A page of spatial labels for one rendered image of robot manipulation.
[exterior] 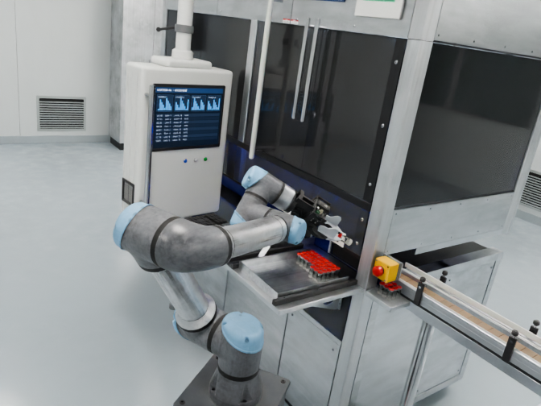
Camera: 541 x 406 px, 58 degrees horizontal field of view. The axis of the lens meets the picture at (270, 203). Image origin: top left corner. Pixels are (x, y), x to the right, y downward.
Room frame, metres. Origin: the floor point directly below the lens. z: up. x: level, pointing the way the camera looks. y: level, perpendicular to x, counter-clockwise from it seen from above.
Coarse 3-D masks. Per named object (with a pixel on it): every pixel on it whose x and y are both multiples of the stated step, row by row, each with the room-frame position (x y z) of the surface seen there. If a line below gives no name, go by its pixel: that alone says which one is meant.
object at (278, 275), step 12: (288, 252) 1.84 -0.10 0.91; (300, 252) 1.88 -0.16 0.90; (240, 264) 1.69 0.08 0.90; (252, 264) 1.73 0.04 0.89; (264, 264) 1.76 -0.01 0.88; (276, 264) 1.77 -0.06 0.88; (288, 264) 1.79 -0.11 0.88; (252, 276) 1.62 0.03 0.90; (264, 276) 1.66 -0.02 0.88; (276, 276) 1.67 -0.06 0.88; (288, 276) 1.68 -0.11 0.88; (300, 276) 1.70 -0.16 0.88; (348, 276) 1.69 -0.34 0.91; (264, 288) 1.55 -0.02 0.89; (276, 288) 1.58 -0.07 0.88; (288, 288) 1.59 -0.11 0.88; (300, 288) 1.55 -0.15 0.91; (312, 288) 1.59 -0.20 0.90
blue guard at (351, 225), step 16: (224, 160) 2.56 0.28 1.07; (240, 160) 2.43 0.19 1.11; (256, 160) 2.32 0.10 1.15; (240, 176) 2.42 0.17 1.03; (288, 176) 2.11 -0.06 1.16; (304, 192) 2.01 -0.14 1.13; (320, 192) 1.93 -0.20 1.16; (336, 208) 1.85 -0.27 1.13; (352, 208) 1.78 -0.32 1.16; (352, 224) 1.77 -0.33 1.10
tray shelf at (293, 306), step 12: (324, 252) 1.96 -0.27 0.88; (228, 264) 1.72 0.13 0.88; (336, 264) 1.86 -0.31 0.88; (240, 276) 1.64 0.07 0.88; (252, 288) 1.57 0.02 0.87; (348, 288) 1.66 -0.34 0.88; (360, 288) 1.67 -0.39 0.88; (264, 300) 1.50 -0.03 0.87; (300, 300) 1.52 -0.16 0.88; (312, 300) 1.53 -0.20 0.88; (324, 300) 1.56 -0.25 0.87; (276, 312) 1.45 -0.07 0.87; (288, 312) 1.46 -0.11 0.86
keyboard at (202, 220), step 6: (198, 216) 2.30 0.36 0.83; (204, 216) 2.31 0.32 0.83; (210, 216) 2.32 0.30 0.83; (216, 216) 2.33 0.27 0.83; (198, 222) 2.21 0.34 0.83; (204, 222) 2.23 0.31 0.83; (210, 222) 2.23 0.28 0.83; (216, 222) 2.26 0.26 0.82; (222, 222) 2.27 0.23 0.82; (228, 222) 2.29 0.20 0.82
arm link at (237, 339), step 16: (224, 320) 1.12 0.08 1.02; (240, 320) 1.14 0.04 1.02; (256, 320) 1.15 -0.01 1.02; (224, 336) 1.09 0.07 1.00; (240, 336) 1.07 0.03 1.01; (256, 336) 1.09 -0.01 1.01; (224, 352) 1.08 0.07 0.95; (240, 352) 1.07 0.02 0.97; (256, 352) 1.08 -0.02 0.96; (224, 368) 1.08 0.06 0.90; (240, 368) 1.07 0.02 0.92; (256, 368) 1.09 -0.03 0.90
